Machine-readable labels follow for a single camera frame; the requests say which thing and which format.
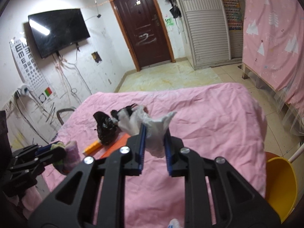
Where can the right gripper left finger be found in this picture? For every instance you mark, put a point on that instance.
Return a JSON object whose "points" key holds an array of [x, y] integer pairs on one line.
{"points": [[93, 193]]}

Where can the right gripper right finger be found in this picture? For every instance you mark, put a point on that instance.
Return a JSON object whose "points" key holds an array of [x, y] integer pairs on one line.
{"points": [[216, 194]]}

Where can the orange rectangular box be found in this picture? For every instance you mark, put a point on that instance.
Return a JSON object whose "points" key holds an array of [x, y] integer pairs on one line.
{"points": [[116, 146]]}

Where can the black bag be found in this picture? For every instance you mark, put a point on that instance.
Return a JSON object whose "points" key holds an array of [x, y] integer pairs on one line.
{"points": [[106, 128]]}

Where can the white plastic bag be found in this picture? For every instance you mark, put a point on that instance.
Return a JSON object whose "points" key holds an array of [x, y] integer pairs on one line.
{"points": [[156, 129]]}

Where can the purple knitted cloth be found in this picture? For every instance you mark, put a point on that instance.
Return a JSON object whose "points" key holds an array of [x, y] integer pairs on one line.
{"points": [[71, 159]]}

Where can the black and white sock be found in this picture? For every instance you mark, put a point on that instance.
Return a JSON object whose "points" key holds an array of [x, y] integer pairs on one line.
{"points": [[134, 112]]}

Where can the yellow plastic bucket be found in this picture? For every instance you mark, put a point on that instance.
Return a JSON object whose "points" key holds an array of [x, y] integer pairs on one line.
{"points": [[281, 185]]}

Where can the yellow orange glue stick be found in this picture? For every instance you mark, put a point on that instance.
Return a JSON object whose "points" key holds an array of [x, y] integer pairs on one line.
{"points": [[92, 147]]}

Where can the white metal chair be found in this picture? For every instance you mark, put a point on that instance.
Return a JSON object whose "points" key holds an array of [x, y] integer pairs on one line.
{"points": [[299, 151]]}

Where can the eye chart poster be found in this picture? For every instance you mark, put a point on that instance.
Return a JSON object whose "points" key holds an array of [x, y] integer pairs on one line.
{"points": [[29, 70]]}

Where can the dark brown door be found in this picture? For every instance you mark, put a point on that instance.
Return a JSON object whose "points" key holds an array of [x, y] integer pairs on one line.
{"points": [[144, 31]]}

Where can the white louvered wardrobe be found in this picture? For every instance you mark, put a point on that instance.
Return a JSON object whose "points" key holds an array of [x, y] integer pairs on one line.
{"points": [[206, 39]]}

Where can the pink tree-print curtain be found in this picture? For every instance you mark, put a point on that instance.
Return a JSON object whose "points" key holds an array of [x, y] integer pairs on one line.
{"points": [[273, 46]]}

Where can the white wall power adapter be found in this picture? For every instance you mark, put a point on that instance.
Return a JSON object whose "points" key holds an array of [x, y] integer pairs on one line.
{"points": [[24, 90]]}

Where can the black wall television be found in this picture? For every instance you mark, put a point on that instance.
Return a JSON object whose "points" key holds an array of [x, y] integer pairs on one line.
{"points": [[57, 29]]}

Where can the colourful wall chart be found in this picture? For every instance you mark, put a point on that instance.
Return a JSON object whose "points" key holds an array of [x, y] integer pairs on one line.
{"points": [[233, 14]]}

